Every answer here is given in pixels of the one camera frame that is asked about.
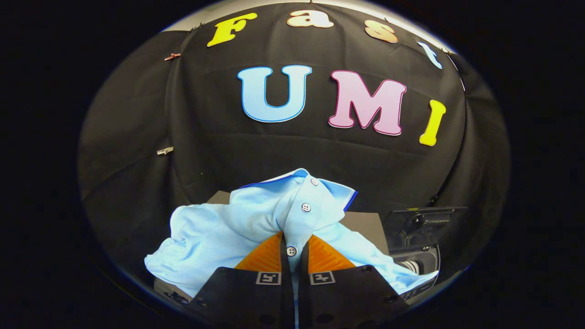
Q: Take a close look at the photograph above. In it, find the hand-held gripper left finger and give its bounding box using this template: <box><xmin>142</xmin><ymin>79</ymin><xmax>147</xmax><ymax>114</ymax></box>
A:
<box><xmin>190</xmin><ymin>231</ymin><xmax>296</xmax><ymax>329</ymax></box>

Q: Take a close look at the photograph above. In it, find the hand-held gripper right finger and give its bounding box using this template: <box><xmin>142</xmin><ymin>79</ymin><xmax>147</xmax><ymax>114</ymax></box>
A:
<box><xmin>297</xmin><ymin>234</ymin><xmax>410</xmax><ymax>329</ymax></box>

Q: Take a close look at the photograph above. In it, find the light blue polo shirt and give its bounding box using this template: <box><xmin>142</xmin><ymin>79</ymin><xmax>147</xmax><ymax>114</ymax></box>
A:
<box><xmin>144</xmin><ymin>168</ymin><xmax>439</xmax><ymax>329</ymax></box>

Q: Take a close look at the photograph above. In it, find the dark washing machine lid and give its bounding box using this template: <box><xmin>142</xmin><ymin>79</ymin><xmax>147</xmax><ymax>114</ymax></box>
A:
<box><xmin>383</xmin><ymin>206</ymin><xmax>469</xmax><ymax>250</ymax></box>

